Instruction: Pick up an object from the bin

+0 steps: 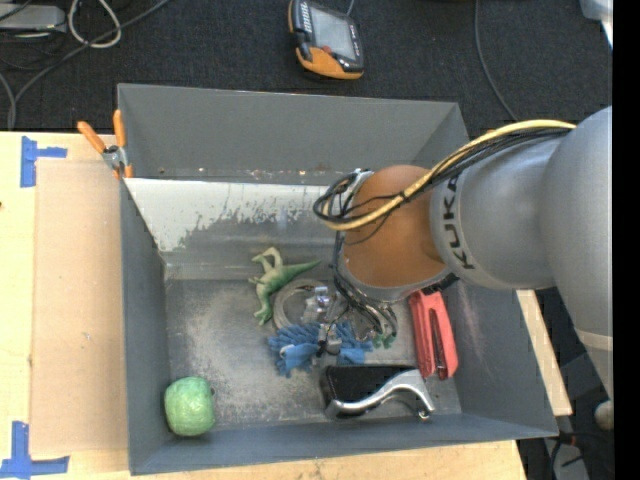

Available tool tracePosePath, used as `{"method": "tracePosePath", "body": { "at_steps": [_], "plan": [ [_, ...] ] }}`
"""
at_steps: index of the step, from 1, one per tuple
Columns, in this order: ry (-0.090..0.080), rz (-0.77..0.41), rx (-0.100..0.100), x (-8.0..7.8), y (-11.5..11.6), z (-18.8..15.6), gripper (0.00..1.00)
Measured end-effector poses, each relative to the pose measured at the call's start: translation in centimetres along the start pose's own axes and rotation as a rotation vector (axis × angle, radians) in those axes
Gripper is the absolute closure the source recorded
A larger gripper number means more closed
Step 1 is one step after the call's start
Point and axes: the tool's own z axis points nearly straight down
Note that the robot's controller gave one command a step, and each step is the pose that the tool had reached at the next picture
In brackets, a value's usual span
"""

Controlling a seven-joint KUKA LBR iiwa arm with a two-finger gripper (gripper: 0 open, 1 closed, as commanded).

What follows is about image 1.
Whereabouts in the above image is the brown cardboard board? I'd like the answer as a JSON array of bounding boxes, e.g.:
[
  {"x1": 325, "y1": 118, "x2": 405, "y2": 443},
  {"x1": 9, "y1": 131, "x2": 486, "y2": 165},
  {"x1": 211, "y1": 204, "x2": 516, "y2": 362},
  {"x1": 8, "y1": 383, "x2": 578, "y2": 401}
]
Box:
[{"x1": 28, "y1": 159, "x2": 130, "y2": 462}]

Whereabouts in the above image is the clear plastic ring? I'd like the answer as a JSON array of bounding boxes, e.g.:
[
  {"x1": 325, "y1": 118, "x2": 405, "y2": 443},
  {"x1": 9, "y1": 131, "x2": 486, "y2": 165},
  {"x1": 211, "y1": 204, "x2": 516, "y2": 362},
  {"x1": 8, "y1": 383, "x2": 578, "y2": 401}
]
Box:
[{"x1": 272, "y1": 278, "x2": 331, "y2": 332}]

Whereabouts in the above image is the green ball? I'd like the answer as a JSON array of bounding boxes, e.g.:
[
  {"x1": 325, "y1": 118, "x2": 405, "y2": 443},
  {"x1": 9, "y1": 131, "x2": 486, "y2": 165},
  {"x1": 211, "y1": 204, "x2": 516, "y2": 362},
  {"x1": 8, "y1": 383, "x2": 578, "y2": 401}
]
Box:
[{"x1": 163, "y1": 375, "x2": 218, "y2": 438}]

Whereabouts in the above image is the silver metal lever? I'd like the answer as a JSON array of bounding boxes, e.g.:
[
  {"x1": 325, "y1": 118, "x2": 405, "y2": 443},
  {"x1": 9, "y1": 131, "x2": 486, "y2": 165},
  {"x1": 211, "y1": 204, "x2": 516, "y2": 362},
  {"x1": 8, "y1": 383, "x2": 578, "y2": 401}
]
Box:
[{"x1": 323, "y1": 369, "x2": 437, "y2": 422}]

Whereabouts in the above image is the green toy dinosaur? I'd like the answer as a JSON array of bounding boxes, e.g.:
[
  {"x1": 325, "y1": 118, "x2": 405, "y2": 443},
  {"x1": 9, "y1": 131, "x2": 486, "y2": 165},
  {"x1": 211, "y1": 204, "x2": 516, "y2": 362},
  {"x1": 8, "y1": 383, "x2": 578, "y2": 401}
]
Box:
[{"x1": 248, "y1": 246, "x2": 323, "y2": 327}]

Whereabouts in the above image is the grey metal bin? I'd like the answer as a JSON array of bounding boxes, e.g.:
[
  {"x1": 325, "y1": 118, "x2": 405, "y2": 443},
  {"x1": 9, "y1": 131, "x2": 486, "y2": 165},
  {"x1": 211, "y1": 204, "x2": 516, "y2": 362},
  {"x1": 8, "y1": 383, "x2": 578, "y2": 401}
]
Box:
[{"x1": 116, "y1": 82, "x2": 560, "y2": 477}]

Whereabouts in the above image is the blue fuzzy cloth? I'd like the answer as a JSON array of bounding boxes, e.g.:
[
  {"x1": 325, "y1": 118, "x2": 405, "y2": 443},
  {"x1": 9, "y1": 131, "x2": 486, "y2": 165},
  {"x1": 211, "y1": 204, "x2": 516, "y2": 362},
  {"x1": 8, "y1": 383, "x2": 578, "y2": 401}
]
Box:
[{"x1": 267, "y1": 319, "x2": 374, "y2": 379}]

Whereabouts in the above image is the black flat box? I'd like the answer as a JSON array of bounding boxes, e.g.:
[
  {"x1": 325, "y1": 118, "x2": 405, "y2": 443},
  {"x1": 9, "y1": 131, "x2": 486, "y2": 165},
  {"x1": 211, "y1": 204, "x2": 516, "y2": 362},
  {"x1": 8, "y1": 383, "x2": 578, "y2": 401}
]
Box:
[{"x1": 319, "y1": 364, "x2": 417, "y2": 410}]

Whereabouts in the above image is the red stapler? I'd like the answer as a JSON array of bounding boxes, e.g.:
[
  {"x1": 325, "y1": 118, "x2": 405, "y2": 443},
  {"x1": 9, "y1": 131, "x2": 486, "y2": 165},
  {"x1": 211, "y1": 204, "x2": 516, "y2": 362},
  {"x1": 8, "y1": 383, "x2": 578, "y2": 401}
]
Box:
[{"x1": 407, "y1": 289, "x2": 460, "y2": 382}]

